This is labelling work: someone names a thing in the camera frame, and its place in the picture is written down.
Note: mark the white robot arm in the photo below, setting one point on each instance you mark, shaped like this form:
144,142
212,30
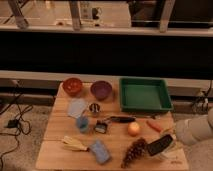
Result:
191,131

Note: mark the purple bowl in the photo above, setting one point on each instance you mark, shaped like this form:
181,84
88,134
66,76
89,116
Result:
101,89

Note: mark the black power adapter with cables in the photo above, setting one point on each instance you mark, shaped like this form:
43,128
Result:
18,123

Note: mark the black rectangular eraser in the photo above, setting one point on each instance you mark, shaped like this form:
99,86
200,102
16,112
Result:
159,145

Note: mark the red sausage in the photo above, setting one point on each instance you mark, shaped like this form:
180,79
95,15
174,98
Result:
154,126

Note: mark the orange apple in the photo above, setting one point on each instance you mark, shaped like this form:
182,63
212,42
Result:
133,129

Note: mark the blue sponge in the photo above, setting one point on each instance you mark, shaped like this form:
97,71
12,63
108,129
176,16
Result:
100,152

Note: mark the cream cloth-covered gripper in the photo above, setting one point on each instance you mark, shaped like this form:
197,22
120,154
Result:
191,131

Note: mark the wooden table board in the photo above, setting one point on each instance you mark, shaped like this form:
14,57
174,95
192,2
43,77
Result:
54,155

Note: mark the green plastic tray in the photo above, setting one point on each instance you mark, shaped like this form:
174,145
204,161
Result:
144,95

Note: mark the brown pine cone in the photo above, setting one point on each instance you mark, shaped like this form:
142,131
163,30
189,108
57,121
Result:
136,150

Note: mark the red bowl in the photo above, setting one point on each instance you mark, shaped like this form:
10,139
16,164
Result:
72,86

